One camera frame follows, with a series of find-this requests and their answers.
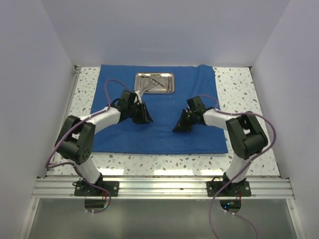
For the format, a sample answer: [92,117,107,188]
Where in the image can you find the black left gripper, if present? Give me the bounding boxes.
[128,101,153,124]

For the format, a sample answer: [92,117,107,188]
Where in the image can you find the steel surgical scissors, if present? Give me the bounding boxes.
[147,77,165,88]

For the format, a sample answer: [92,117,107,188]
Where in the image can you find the aluminium mounting rail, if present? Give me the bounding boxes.
[32,161,292,199]

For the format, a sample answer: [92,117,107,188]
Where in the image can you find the stainless steel instrument tray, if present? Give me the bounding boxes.
[134,72,175,94]

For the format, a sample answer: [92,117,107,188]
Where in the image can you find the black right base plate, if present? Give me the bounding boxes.
[206,181,252,197]

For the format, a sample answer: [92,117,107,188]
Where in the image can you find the blue surgical drape cloth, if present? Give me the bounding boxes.
[91,65,228,154]

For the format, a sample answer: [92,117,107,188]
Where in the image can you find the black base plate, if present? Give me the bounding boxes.
[206,181,252,197]
[72,180,120,197]

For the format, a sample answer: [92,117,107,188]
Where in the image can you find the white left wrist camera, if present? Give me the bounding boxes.
[134,90,144,104]

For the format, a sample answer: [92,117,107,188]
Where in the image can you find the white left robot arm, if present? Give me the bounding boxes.
[54,90,153,196]

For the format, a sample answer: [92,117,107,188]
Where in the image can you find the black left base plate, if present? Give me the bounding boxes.
[72,180,120,197]

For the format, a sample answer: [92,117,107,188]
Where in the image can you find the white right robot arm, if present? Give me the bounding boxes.
[172,96,268,196]

